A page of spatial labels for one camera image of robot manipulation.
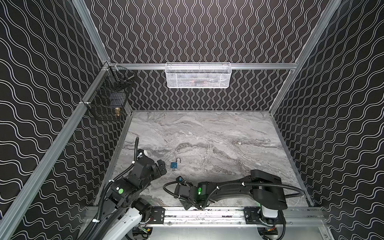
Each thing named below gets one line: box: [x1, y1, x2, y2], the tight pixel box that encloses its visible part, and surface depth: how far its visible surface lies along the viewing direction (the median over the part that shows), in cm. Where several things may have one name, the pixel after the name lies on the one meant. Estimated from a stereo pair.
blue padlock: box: [170, 157, 182, 169], surface depth 93 cm
